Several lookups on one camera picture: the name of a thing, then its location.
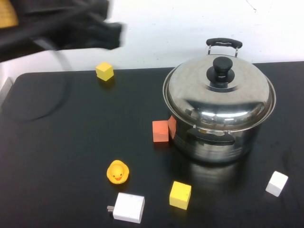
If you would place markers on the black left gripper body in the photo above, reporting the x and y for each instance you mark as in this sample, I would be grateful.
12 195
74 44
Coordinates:
109 35

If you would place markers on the steel lid with black knob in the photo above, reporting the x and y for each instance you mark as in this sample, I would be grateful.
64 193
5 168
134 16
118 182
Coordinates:
202 95

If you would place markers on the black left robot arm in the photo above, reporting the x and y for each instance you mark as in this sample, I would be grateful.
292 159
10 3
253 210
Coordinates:
47 23

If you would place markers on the yellow foam cube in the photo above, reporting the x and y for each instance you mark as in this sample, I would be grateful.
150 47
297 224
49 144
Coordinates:
180 195
105 70

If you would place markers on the orange foam cube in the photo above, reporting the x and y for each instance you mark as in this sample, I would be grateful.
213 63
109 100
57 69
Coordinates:
160 131

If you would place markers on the yellow rubber duck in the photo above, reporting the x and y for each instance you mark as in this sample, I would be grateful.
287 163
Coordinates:
117 172

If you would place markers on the white foam cube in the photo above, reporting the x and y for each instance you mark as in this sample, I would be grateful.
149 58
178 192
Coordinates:
276 183

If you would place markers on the white usb wall charger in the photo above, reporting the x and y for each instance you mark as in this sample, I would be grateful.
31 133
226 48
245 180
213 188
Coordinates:
129 208

